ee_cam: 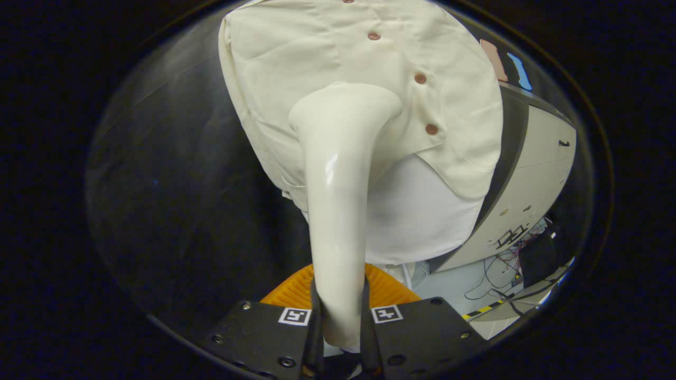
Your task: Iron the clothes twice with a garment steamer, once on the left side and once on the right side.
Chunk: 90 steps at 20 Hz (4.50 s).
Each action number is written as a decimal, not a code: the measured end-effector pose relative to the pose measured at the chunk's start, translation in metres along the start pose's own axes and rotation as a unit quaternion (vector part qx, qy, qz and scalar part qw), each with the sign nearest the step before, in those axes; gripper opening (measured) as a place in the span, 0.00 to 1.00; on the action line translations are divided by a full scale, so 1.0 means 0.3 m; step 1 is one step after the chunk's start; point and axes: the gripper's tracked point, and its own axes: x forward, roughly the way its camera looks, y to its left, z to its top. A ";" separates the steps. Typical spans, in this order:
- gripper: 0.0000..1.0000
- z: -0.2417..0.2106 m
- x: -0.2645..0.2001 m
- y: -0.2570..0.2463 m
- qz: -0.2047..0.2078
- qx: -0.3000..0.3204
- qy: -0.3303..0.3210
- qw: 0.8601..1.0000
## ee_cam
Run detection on yellow black floor tape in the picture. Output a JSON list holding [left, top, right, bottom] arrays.
[[462, 298, 508, 321]]

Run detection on bundle of floor cables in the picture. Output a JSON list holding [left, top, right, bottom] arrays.
[[465, 216, 555, 317]]

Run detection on black backdrop cloth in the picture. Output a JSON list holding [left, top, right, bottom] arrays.
[[84, 8, 534, 341]]

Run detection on white garment steamer handle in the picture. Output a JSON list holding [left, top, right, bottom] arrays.
[[288, 82, 403, 353]]

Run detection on grey and white cabinet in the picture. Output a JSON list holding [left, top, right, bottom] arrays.
[[430, 84, 577, 273]]

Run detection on cream button-up shirt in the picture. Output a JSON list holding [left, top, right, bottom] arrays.
[[218, 0, 503, 212]]

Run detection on black electronics box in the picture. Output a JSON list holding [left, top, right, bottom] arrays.
[[519, 231, 560, 288]]

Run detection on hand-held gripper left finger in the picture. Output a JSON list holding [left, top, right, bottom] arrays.
[[198, 264, 324, 380]]

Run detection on white padded ironing form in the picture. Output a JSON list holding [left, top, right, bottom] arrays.
[[301, 153, 485, 266]]

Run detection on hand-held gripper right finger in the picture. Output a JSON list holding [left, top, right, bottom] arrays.
[[360, 263, 489, 380]]

